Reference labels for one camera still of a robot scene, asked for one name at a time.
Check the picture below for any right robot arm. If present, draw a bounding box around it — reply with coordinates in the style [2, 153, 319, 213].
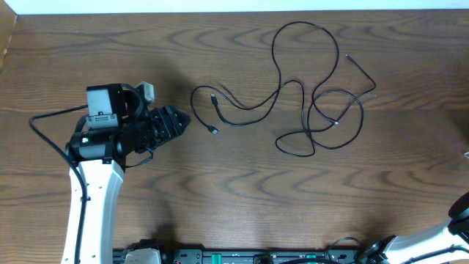
[358, 194, 468, 264]

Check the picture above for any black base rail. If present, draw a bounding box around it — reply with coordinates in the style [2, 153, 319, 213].
[113, 239, 358, 264]

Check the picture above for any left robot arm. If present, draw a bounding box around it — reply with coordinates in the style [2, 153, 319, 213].
[62, 82, 191, 263]

